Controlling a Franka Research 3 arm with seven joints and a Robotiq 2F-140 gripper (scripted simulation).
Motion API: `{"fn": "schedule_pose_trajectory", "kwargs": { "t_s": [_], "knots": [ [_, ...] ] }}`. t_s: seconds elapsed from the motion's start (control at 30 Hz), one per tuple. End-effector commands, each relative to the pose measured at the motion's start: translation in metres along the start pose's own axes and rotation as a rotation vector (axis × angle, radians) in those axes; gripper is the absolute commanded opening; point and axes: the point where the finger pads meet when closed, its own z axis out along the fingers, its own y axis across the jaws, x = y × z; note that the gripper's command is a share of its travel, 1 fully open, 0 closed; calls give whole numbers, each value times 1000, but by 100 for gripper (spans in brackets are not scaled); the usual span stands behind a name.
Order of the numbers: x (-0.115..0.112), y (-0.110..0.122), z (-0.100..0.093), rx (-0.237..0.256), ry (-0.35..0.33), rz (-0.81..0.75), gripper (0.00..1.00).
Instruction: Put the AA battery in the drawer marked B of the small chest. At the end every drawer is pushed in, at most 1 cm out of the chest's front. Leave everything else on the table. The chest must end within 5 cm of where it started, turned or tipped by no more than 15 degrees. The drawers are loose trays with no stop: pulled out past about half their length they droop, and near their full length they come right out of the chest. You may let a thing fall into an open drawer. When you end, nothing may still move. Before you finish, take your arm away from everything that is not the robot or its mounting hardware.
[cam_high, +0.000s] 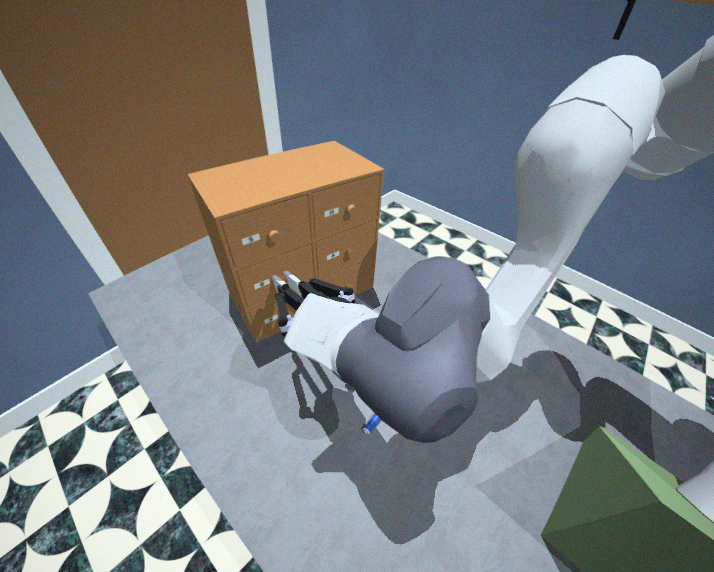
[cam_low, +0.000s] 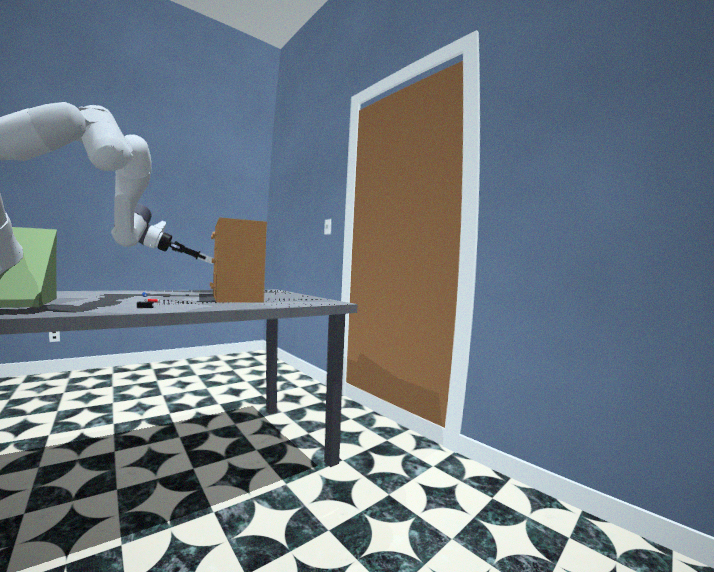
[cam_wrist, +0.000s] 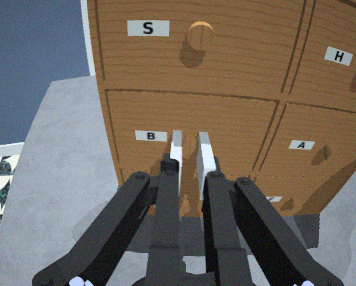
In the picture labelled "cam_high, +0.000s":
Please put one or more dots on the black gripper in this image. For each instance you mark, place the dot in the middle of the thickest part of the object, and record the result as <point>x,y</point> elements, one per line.
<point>314,286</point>

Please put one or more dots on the blue aa battery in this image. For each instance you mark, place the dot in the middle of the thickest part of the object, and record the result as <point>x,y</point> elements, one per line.
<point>371,424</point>

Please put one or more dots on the brown wooden drawer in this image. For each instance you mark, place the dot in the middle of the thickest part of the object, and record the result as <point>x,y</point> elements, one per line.
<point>343,249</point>
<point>358,276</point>
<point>345,205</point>
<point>256,280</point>
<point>255,235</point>
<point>265,318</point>

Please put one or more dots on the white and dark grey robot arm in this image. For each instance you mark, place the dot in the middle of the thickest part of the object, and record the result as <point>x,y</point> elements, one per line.
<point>416,366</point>

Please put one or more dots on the brown wooden chest of drawers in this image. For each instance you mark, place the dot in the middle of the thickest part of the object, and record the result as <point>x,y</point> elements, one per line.
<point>232,189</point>

